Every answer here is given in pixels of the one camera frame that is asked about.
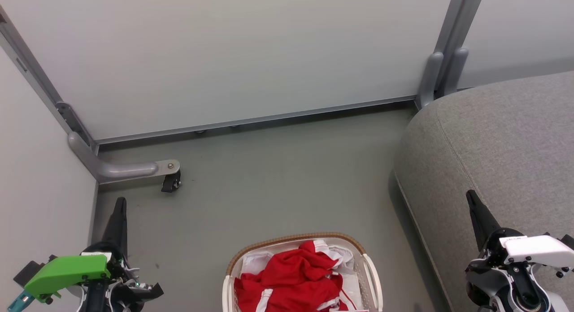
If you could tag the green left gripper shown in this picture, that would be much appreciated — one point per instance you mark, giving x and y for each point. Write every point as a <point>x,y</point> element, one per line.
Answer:
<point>67,271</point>

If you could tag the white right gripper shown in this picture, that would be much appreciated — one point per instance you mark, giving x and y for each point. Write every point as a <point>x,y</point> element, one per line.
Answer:
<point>538,250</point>

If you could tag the red Bulls jersey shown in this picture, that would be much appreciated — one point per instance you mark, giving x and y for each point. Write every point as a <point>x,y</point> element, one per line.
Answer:
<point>298,269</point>

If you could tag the grey fabric sofa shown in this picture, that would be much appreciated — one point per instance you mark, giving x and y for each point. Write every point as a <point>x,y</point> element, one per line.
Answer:
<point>493,137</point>

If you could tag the white clothing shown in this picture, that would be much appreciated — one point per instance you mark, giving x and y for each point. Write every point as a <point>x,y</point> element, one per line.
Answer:
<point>255,260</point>

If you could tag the black caster wheel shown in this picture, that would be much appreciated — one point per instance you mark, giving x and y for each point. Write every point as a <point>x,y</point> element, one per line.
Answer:
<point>170,183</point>

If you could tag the grey tubular partition foot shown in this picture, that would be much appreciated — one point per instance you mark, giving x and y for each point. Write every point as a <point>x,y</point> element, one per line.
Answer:
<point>121,170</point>

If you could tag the white laundry basket brown rim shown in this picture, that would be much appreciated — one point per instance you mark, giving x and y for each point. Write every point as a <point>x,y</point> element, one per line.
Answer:
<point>372,278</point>

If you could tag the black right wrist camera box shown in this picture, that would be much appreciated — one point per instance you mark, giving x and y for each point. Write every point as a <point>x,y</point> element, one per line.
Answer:
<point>567,241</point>

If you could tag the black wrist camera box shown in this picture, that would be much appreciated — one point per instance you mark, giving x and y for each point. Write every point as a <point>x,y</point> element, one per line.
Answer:
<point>567,241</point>
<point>29,270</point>

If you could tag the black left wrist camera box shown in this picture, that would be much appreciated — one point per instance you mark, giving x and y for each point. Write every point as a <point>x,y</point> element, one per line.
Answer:
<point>29,270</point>

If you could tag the grey rounded post foot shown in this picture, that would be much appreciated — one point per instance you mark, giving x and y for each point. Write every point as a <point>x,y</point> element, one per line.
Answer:
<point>456,70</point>
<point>429,79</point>

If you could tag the aluminium partition bottom rail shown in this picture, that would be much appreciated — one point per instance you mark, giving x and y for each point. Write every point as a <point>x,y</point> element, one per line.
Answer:
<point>269,119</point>

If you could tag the grey partition post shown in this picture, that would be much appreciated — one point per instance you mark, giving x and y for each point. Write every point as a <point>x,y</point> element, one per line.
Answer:
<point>459,16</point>

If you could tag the grey partition frame bar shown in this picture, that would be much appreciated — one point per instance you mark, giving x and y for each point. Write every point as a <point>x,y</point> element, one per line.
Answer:
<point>31,72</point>

